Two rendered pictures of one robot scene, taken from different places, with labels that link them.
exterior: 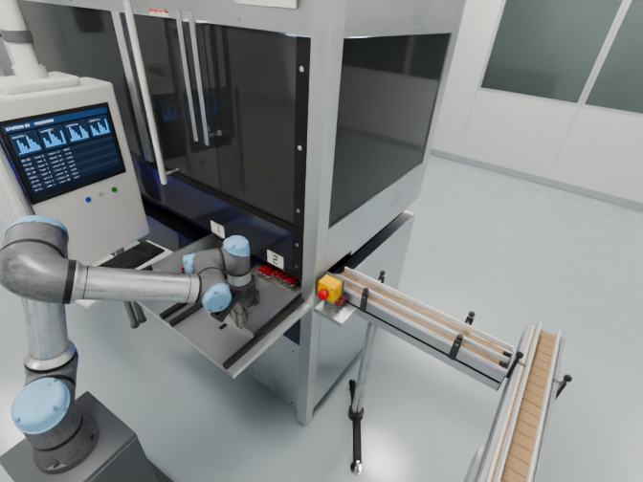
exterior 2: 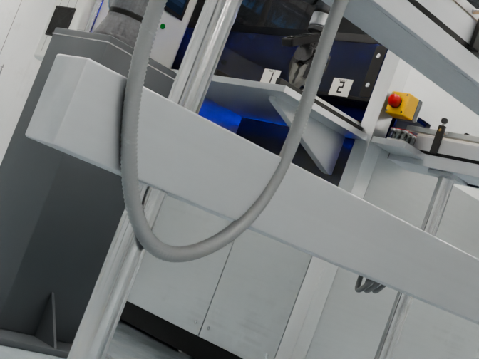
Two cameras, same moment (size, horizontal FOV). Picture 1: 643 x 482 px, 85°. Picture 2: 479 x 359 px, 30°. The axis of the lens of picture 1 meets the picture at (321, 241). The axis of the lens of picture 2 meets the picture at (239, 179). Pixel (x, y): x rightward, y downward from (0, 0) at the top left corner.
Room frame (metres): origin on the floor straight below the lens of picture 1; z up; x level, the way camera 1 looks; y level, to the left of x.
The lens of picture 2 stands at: (-1.73, -0.32, 0.38)
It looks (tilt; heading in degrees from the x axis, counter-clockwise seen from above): 5 degrees up; 14
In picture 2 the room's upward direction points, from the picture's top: 21 degrees clockwise
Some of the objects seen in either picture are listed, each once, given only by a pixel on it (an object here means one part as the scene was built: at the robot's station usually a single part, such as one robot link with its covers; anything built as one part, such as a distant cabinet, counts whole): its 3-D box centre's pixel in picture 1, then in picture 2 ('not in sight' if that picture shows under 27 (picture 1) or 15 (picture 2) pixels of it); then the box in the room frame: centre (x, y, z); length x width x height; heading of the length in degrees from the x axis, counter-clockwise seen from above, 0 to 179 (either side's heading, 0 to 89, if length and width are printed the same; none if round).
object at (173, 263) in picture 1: (204, 260); not in sight; (1.23, 0.51, 0.90); 0.34 x 0.26 x 0.04; 146
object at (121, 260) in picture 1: (118, 265); not in sight; (1.25, 0.92, 0.82); 0.40 x 0.14 x 0.02; 153
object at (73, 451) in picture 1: (62, 435); (123, 33); (0.48, 0.68, 0.84); 0.15 x 0.15 x 0.10
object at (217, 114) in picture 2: not in sight; (199, 116); (1.20, 0.62, 0.80); 0.34 x 0.03 x 0.13; 146
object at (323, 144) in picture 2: not in sight; (301, 137); (0.93, 0.20, 0.80); 0.34 x 0.03 x 0.13; 146
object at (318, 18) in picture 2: (238, 274); (321, 23); (0.87, 0.26, 1.13); 0.08 x 0.08 x 0.05
